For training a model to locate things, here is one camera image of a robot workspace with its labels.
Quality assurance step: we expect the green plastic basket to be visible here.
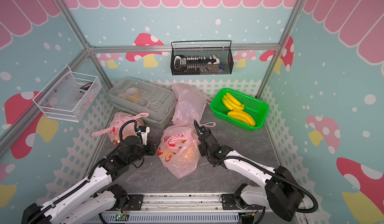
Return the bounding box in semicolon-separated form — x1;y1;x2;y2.
210;88;269;131

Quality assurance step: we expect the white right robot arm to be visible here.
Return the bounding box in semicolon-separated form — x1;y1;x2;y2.
194;121;319;222

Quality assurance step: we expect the clear lidded storage box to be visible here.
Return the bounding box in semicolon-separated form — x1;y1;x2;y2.
108;77;177;129

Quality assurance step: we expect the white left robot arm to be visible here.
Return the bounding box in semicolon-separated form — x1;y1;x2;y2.
22;120;157;224

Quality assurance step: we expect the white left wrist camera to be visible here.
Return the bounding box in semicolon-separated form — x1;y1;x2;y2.
136;126;150;145

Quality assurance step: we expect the pink plastic bag back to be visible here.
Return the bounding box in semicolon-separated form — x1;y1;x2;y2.
172;83;216;127

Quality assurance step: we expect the white wire mesh basket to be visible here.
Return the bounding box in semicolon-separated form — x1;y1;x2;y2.
33;66;102;122

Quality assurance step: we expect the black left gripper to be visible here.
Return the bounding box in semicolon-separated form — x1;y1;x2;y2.
128;140;161;165

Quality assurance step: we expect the black wire mesh basket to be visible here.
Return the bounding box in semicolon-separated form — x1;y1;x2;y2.
170;40;234;76

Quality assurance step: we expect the pink plastic bag front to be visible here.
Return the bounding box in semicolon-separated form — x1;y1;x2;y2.
92;112;149;146

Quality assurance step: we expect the metal base rail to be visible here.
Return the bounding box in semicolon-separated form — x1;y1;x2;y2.
87;193;285;224

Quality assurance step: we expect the yellow banana bunch in basket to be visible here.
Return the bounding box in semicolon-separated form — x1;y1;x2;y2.
222;93;256;127

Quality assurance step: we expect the pink plastic bag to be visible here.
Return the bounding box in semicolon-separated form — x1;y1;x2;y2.
157;125;201;179
92;112;149;146
172;83;216;127

